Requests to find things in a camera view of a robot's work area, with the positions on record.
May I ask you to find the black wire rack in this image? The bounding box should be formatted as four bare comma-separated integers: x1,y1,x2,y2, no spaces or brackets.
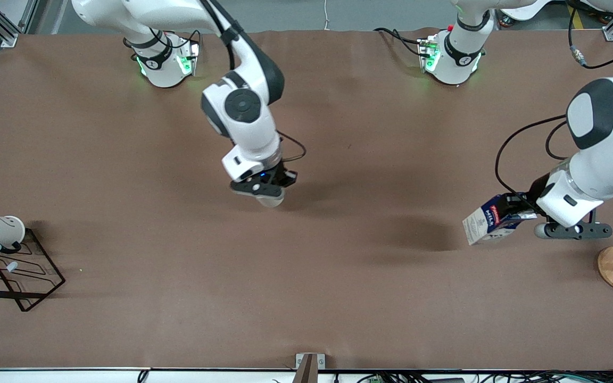
0,228,66,312

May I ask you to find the metal mount bracket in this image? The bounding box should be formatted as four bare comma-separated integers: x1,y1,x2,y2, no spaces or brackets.
295,353,326,370

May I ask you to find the grey mount post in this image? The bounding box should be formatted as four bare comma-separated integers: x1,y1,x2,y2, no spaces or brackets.
292,354,319,383

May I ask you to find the brown table cover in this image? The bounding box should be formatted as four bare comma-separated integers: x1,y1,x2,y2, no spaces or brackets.
0,27,613,371

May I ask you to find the tangled cable bundle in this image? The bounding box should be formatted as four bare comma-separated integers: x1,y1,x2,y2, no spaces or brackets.
357,370,613,383

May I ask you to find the black left base cable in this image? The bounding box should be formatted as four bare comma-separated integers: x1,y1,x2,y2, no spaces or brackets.
373,27,425,57

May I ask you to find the blue white milk carton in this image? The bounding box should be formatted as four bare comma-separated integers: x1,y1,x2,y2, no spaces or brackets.
462,193,539,246

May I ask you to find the grey cup with handle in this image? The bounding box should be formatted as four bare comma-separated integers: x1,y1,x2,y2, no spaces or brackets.
256,191,286,209

